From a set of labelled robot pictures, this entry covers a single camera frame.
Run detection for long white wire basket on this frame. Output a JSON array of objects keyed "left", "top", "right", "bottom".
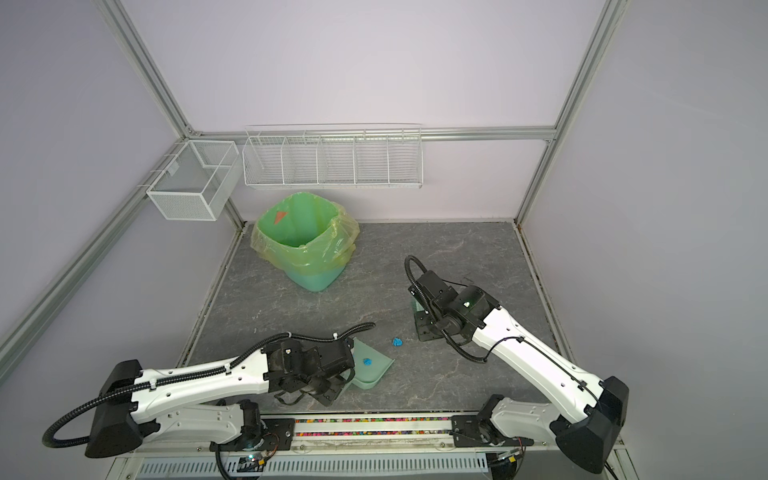
[{"left": 241, "top": 123, "right": 424, "bottom": 189}]

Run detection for aluminium frame profiles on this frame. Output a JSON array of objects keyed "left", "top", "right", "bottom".
[{"left": 1, "top": 1, "right": 628, "bottom": 383}]

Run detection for green trash bin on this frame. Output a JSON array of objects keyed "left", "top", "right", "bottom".
[{"left": 256, "top": 191, "right": 355, "bottom": 293}]

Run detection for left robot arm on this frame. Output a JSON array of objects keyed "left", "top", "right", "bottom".
[{"left": 42, "top": 322, "right": 375, "bottom": 458}]

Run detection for blue green scraps front left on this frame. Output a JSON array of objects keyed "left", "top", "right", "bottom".
[{"left": 363, "top": 337, "right": 403, "bottom": 360}]

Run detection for mint green dustpan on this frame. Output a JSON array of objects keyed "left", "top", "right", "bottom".
[{"left": 352, "top": 338, "right": 394, "bottom": 390}]

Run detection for yellow-green plastic bin liner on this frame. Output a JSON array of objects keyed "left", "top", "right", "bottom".
[{"left": 250, "top": 191, "right": 361, "bottom": 277}]

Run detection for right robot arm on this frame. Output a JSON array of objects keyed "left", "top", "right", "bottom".
[{"left": 404, "top": 255, "right": 629, "bottom": 474}]

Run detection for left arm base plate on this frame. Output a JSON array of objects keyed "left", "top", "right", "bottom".
[{"left": 209, "top": 417, "right": 296, "bottom": 453}]

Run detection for small white mesh basket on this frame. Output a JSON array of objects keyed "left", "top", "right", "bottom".
[{"left": 147, "top": 140, "right": 243, "bottom": 221}]

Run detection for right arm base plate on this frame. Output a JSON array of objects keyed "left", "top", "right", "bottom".
[{"left": 450, "top": 415, "right": 534, "bottom": 448}]

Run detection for white vented cable duct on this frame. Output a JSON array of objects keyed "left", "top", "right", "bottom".
[{"left": 136, "top": 453, "right": 490, "bottom": 479}]

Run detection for aluminium front rail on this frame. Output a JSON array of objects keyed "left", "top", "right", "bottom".
[{"left": 130, "top": 405, "right": 559, "bottom": 453}]

